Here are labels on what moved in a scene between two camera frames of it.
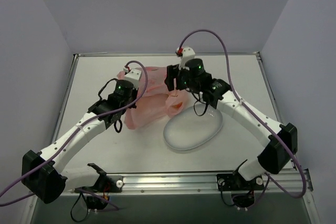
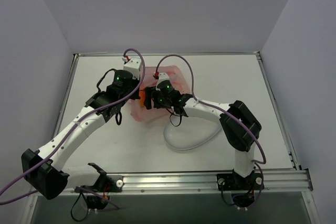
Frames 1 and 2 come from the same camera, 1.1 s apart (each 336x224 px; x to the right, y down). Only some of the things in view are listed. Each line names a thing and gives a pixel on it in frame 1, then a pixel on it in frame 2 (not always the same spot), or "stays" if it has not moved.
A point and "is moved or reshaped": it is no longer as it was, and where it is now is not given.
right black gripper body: (170, 77) → (147, 98)
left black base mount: (109, 184) stays
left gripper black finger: (133, 106) → (135, 95)
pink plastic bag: (155, 100) is moved or reshaped
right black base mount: (231, 182) stays
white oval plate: (186, 130) stays
